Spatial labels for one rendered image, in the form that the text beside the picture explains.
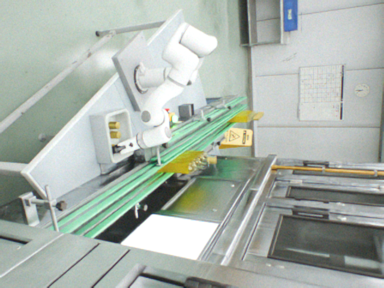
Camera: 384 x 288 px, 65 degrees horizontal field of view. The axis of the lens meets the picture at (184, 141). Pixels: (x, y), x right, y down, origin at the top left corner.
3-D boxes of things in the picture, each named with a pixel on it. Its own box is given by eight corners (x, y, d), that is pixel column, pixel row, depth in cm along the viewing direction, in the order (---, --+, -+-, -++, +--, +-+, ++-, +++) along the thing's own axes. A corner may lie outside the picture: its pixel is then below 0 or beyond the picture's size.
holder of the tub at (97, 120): (99, 174, 139) (113, 175, 136) (89, 115, 132) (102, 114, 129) (121, 162, 154) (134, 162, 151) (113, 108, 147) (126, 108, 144)
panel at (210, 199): (86, 280, 101) (177, 306, 86) (84, 272, 100) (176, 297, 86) (192, 179, 179) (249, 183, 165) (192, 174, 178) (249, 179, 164)
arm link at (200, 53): (189, 36, 138) (197, 12, 125) (215, 51, 138) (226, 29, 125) (175, 56, 132) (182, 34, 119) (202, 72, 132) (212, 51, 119)
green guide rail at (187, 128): (148, 147, 152) (162, 147, 148) (148, 145, 152) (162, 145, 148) (239, 98, 304) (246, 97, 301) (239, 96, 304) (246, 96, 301)
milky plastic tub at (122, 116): (97, 164, 138) (113, 164, 134) (89, 115, 132) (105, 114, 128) (120, 152, 153) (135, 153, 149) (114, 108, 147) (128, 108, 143)
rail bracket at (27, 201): (13, 231, 98) (65, 243, 88) (0, 183, 94) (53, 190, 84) (26, 224, 102) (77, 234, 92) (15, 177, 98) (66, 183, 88)
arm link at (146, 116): (173, 77, 127) (150, 119, 133) (158, 71, 116) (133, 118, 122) (189, 87, 124) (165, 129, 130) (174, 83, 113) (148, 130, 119)
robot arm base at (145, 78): (130, 71, 154) (157, 67, 148) (139, 57, 162) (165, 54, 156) (141, 95, 164) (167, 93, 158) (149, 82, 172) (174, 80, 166)
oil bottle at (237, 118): (226, 122, 269) (258, 122, 257) (225, 116, 268) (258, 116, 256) (228, 121, 274) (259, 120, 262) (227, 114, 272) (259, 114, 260)
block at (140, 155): (133, 161, 152) (145, 162, 150) (131, 143, 150) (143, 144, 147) (137, 159, 156) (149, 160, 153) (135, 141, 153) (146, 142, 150)
